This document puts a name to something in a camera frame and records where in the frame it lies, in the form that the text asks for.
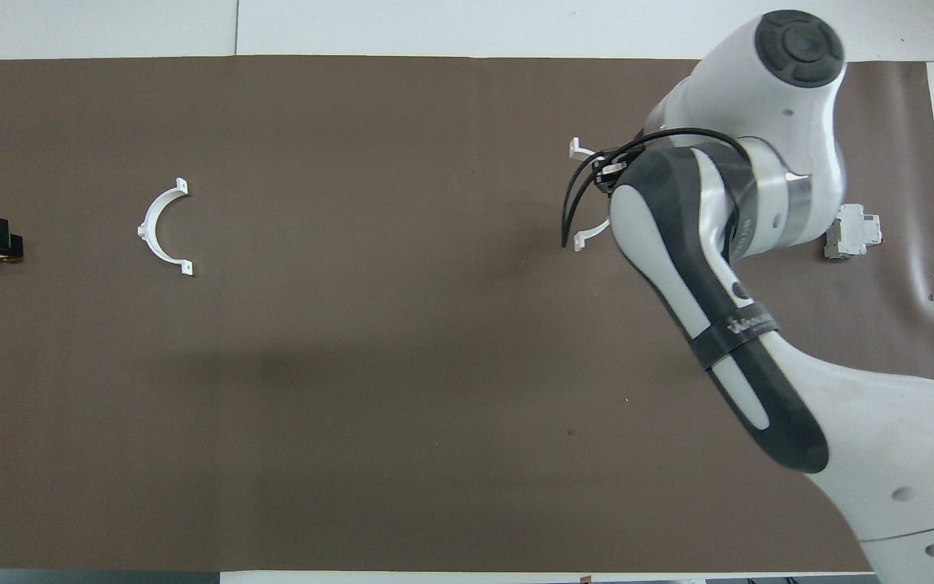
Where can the white half pipe clamp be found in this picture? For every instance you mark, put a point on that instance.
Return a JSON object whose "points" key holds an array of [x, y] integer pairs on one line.
{"points": [[589, 236], [147, 231]]}

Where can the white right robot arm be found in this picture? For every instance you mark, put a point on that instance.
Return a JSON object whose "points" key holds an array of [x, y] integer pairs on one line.
{"points": [[759, 81]]}

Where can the white circuit breaker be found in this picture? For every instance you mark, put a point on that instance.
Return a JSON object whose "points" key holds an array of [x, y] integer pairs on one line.
{"points": [[850, 231]]}

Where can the brown table mat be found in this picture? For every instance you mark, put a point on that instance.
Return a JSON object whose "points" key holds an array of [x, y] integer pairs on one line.
{"points": [[353, 365]]}

